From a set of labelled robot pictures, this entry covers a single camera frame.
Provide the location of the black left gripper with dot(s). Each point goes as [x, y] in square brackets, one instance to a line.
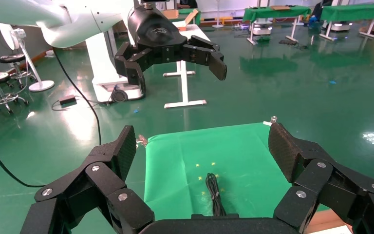
[154, 32]

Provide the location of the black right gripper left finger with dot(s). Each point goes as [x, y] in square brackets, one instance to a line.
[103, 181]

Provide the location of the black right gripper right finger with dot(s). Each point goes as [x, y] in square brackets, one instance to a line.
[322, 181]

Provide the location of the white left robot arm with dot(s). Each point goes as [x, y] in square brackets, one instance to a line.
[71, 22]

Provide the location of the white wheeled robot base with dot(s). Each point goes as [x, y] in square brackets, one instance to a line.
[104, 68]

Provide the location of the grey mobile robot base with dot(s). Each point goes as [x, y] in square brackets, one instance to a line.
[261, 29]
[341, 26]

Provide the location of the white table stand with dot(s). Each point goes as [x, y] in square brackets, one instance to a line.
[183, 84]

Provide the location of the open cardboard carton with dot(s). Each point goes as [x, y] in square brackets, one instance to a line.
[180, 17]

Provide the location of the white printed paper sheet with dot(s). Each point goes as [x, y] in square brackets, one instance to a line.
[332, 230]

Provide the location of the silver metal binder clip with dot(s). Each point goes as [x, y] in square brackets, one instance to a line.
[142, 140]
[272, 120]

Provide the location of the white fan stand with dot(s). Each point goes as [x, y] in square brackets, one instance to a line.
[218, 19]

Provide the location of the green table cloth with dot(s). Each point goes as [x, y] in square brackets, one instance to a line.
[245, 168]

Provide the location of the long green clothed table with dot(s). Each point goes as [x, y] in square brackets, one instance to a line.
[275, 13]
[354, 12]

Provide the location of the white pedestal fan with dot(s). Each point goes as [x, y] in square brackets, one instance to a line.
[29, 64]

